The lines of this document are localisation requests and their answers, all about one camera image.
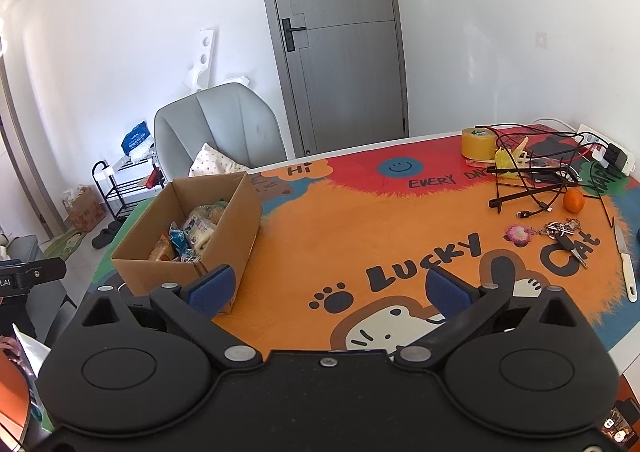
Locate black shoe rack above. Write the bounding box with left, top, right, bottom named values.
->
left=91, top=152, right=166, bottom=223

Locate black door handle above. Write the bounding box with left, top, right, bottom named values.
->
left=281, top=18, right=307, bottom=52

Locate blue white snack packet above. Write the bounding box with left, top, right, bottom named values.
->
left=167, top=222, right=188, bottom=260

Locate yellow hair claw clip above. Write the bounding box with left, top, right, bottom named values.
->
left=494, top=138, right=531, bottom=181

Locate white foam board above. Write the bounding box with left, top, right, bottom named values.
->
left=181, top=28, right=219, bottom=92

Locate white power strip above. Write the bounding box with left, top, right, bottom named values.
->
left=577, top=124, right=632, bottom=170

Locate clear sandwich biscuit packet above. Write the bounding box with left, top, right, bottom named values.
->
left=197, top=201, right=230, bottom=223

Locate clear plastic bag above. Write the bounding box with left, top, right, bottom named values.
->
left=127, top=144, right=156, bottom=165

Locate small brown carton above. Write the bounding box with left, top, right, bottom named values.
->
left=61, top=184, right=107, bottom=233

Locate white cable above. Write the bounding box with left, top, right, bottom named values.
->
left=532, top=118, right=583, bottom=133

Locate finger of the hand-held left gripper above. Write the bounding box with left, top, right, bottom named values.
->
left=22, top=257, right=67, bottom=285

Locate black charger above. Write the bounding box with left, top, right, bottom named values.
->
left=602, top=143, right=631, bottom=176

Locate white paper sheet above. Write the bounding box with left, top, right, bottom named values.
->
left=11, top=323, right=51, bottom=380

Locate black charging cable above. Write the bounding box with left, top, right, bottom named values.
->
left=474, top=124, right=608, bottom=220

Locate blue wipes packet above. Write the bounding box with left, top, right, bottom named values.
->
left=121, top=121, right=152, bottom=155

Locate yellow tape roll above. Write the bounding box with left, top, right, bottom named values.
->
left=460, top=128, right=497, bottom=160

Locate brown cardboard box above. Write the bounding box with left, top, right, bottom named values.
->
left=111, top=172, right=263, bottom=317

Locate black electronic device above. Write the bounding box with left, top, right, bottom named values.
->
left=599, top=401, right=640, bottom=449

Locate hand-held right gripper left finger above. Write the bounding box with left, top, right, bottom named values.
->
left=72, top=263, right=263, bottom=374

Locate orange cracker packet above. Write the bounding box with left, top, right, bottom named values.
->
left=147, top=232, right=173, bottom=263

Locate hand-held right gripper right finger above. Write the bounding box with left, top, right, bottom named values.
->
left=400, top=266, right=591, bottom=374

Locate bunch of keys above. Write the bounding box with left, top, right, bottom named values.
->
left=540, top=219, right=591, bottom=269

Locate white handled knife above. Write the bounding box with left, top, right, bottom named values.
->
left=614, top=224, right=639, bottom=303

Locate green floor mat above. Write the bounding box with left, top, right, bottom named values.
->
left=42, top=229, right=86, bottom=260

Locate thin black wire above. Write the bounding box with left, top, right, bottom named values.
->
left=597, top=192, right=621, bottom=231

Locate orange seat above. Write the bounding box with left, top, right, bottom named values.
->
left=0, top=357, right=29, bottom=439
left=616, top=376, right=640, bottom=405

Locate pink keychain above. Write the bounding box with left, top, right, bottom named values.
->
left=504, top=224, right=532, bottom=247

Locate grey upholstered chair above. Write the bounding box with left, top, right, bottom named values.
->
left=154, top=83, right=288, bottom=180

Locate black metal wire stand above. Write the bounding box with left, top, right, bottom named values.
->
left=489, top=166, right=581, bottom=213

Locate grey door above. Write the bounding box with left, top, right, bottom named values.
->
left=252, top=0, right=410, bottom=157

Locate white and green snack packet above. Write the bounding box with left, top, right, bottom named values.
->
left=182, top=214, right=217, bottom=253

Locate white dotted pillow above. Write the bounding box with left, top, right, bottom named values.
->
left=189, top=142, right=251, bottom=177

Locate colourful cartoon table mat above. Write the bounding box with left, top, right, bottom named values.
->
left=30, top=122, right=640, bottom=428

